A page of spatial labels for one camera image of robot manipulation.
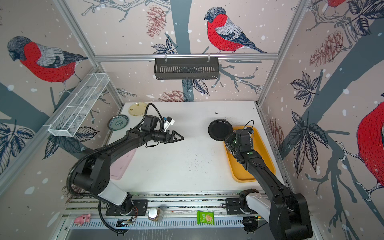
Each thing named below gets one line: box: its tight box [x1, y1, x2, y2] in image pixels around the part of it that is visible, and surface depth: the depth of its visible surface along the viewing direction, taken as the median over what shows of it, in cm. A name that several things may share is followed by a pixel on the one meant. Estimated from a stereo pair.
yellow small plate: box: [128, 102, 147, 116], surface depth 121 cm
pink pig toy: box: [74, 213, 91, 227], surface depth 71 cm
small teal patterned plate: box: [107, 114, 129, 131], surface depth 112 cm
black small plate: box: [208, 119, 233, 142], surface depth 90 cm
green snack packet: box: [196, 210, 215, 226], surface depth 71 cm
